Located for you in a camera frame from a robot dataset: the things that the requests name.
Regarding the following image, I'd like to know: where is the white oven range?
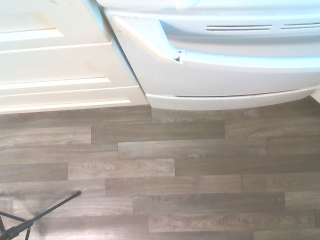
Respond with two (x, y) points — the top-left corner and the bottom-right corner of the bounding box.
(83, 0), (320, 111)

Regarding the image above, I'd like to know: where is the white oven door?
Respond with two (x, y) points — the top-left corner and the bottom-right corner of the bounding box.
(103, 7), (320, 76)

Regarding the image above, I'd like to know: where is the cream kitchen cabinet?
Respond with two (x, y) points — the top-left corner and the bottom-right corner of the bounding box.
(0, 0), (151, 115)

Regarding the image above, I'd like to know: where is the black camera tripod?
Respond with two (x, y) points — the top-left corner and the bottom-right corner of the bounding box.
(0, 190), (83, 240)

